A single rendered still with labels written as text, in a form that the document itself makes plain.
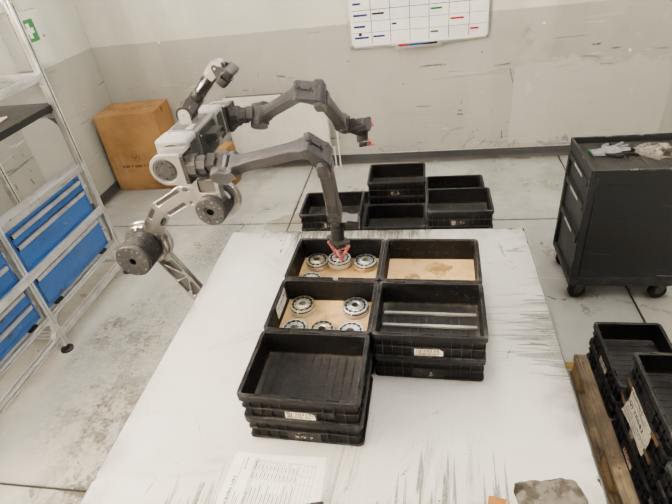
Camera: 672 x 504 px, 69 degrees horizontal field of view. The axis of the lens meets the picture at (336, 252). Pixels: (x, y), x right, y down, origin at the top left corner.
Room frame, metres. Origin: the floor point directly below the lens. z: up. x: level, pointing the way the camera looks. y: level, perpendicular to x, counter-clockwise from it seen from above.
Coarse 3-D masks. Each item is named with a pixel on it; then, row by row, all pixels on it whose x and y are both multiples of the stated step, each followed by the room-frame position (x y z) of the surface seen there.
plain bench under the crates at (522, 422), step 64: (256, 256) 2.14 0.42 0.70; (512, 256) 1.85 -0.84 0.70; (192, 320) 1.70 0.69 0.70; (256, 320) 1.64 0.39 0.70; (512, 320) 1.43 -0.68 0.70; (192, 384) 1.32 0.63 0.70; (384, 384) 1.19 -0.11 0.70; (448, 384) 1.15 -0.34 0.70; (512, 384) 1.12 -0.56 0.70; (128, 448) 1.07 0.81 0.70; (192, 448) 1.03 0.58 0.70; (256, 448) 1.00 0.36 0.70; (320, 448) 0.97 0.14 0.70; (384, 448) 0.93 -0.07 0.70; (448, 448) 0.90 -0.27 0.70; (512, 448) 0.87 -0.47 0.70; (576, 448) 0.84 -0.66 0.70
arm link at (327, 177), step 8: (320, 168) 1.52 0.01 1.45; (328, 168) 1.54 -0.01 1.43; (320, 176) 1.54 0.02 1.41; (328, 176) 1.54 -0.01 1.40; (328, 184) 1.61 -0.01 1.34; (336, 184) 1.65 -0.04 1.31; (328, 192) 1.64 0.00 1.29; (336, 192) 1.65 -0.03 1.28; (328, 200) 1.67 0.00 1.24; (336, 200) 1.66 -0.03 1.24; (328, 208) 1.69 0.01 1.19; (336, 208) 1.69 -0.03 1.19; (328, 216) 1.71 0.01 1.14; (336, 216) 1.71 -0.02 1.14
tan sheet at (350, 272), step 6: (306, 258) 1.88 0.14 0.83; (354, 258) 1.83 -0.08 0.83; (378, 258) 1.80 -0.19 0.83; (306, 264) 1.83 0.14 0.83; (306, 270) 1.79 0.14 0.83; (324, 270) 1.77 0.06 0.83; (330, 270) 1.76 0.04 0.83; (336, 270) 1.76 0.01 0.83; (342, 270) 1.75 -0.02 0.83; (348, 270) 1.74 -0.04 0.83; (354, 270) 1.74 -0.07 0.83; (300, 276) 1.75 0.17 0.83; (324, 276) 1.72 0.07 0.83; (330, 276) 1.72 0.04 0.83; (336, 276) 1.71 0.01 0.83; (342, 276) 1.71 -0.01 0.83; (348, 276) 1.70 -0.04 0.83; (354, 276) 1.69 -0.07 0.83; (360, 276) 1.69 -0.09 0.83; (366, 276) 1.68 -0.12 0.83; (372, 276) 1.68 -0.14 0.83
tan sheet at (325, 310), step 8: (288, 304) 1.57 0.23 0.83; (320, 304) 1.54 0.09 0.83; (328, 304) 1.53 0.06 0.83; (336, 304) 1.53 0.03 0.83; (368, 304) 1.50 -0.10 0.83; (288, 312) 1.52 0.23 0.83; (320, 312) 1.49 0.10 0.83; (328, 312) 1.48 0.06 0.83; (336, 312) 1.48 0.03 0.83; (288, 320) 1.47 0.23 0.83; (304, 320) 1.45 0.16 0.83; (312, 320) 1.45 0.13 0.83; (336, 320) 1.43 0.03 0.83; (344, 320) 1.42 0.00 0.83; (352, 320) 1.42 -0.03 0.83; (360, 320) 1.41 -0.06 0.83; (336, 328) 1.39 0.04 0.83
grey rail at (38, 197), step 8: (64, 168) 3.15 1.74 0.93; (72, 168) 3.14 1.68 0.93; (80, 168) 3.17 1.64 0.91; (56, 176) 3.04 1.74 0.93; (64, 176) 3.02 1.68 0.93; (72, 176) 3.07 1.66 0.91; (48, 184) 2.92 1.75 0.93; (56, 184) 2.91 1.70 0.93; (64, 184) 2.97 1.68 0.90; (40, 192) 2.82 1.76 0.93; (48, 192) 2.83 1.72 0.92; (56, 192) 2.89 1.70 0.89; (24, 200) 2.73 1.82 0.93; (32, 200) 2.72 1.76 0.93; (40, 200) 2.74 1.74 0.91; (16, 208) 2.63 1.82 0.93; (24, 208) 2.62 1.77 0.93; (32, 208) 2.67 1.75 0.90; (8, 216) 2.54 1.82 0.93; (16, 216) 2.54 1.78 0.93; (24, 216) 2.59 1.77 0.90; (0, 224) 2.45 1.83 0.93; (8, 224) 2.47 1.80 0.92; (16, 224) 2.51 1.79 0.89
